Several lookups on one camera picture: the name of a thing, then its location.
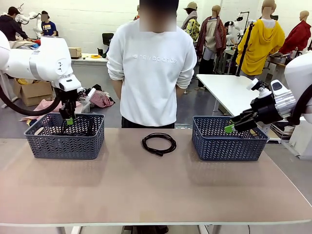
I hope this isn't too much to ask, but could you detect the clear plastic storage bin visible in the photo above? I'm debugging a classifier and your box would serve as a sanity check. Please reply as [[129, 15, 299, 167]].
[[74, 99, 91, 115]]

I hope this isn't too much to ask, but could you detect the thin black USB cable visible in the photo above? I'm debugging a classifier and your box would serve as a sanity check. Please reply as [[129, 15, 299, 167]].
[[141, 133, 177, 157]]

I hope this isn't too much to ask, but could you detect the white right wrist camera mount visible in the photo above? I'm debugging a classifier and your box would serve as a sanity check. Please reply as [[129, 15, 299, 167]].
[[248, 78, 272, 98]]

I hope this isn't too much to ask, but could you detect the white workbench table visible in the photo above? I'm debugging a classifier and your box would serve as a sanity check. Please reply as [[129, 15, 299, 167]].
[[0, 53, 110, 109]]

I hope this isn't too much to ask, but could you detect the white rectangular table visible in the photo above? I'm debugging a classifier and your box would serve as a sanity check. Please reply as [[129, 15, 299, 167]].
[[196, 73, 271, 117]]

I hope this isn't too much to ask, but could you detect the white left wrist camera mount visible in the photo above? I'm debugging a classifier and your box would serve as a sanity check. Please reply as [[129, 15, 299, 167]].
[[78, 87, 97, 102]]

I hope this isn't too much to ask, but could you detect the mannequin red jacket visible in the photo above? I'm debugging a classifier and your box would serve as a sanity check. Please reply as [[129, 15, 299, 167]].
[[278, 10, 312, 56]]

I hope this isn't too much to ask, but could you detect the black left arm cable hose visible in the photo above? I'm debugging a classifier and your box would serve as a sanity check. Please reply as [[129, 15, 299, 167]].
[[0, 84, 62, 117]]

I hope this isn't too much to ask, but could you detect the white table leg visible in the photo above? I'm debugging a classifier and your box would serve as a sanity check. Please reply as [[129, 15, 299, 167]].
[[198, 224, 214, 234], [56, 226, 81, 234]]

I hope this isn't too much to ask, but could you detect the mannequin yellow patterned shirt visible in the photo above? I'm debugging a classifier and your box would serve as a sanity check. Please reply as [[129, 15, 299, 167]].
[[182, 1, 201, 45]]

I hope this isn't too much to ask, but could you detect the person in dark top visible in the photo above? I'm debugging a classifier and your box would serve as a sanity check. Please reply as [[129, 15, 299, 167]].
[[0, 6, 29, 42]]

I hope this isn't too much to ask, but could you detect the flat cardboard box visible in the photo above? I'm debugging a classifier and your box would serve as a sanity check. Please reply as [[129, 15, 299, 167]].
[[68, 46, 82, 59]]

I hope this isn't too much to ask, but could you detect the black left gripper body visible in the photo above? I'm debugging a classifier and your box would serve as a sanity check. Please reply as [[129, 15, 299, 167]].
[[58, 88, 80, 110]]

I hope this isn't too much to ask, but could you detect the person blue t-shirt black hat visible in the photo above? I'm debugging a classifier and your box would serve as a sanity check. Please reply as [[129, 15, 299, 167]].
[[40, 10, 58, 38]]

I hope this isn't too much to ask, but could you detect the person in white sweatshirt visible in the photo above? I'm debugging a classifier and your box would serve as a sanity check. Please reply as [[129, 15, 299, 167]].
[[106, 0, 198, 129]]

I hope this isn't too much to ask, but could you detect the person's right forearm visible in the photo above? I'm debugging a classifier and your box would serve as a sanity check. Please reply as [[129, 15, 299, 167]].
[[112, 78, 123, 98]]

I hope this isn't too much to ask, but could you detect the mannequin brown red shawl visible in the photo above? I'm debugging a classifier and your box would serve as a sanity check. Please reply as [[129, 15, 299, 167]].
[[195, 4, 228, 74]]

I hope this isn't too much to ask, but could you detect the white robot with hose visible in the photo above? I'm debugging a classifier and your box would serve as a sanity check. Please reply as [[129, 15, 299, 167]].
[[14, 3, 44, 39]]

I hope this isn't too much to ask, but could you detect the red checkered clothes heap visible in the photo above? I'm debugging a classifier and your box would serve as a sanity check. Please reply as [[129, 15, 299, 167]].
[[89, 84, 116, 108]]

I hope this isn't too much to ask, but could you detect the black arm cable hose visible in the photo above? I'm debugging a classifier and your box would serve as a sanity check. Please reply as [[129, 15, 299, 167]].
[[289, 83, 312, 126], [0, 84, 62, 117]]

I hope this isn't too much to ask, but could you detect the blue-grey plastic basket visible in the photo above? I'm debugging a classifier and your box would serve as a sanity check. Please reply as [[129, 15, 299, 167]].
[[23, 113, 106, 160], [191, 115, 270, 162]]

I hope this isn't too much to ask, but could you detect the pink checkered cloth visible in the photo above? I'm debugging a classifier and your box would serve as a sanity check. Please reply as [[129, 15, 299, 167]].
[[20, 98, 63, 122]]

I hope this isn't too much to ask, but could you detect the open cardboard box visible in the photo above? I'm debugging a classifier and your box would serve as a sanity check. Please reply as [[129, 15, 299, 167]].
[[13, 77, 55, 107]]

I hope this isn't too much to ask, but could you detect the black pole stand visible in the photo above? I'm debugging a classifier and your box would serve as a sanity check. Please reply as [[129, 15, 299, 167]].
[[235, 21, 255, 77]]

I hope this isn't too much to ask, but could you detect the mannequin in yellow hoodie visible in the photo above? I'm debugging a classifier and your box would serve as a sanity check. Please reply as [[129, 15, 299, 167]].
[[235, 0, 286, 77]]

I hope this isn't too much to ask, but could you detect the cluttered wooden desk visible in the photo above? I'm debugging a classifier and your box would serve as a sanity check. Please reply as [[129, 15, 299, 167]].
[[266, 50, 303, 85]]

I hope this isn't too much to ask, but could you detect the white pedestal cover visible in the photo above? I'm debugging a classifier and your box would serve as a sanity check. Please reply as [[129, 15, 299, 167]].
[[280, 118, 312, 160]]

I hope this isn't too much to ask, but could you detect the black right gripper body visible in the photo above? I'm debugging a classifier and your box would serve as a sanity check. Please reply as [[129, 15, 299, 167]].
[[250, 96, 284, 123]]

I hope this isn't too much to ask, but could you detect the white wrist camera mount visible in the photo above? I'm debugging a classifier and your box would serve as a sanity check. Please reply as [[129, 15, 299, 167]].
[[248, 78, 272, 98], [78, 87, 97, 102]]

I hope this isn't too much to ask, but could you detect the colourful pile of clothes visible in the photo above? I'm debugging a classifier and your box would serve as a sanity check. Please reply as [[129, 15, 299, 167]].
[[9, 39, 42, 51]]

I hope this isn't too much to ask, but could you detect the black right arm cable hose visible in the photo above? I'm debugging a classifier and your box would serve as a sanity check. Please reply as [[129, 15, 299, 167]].
[[289, 83, 312, 126]]

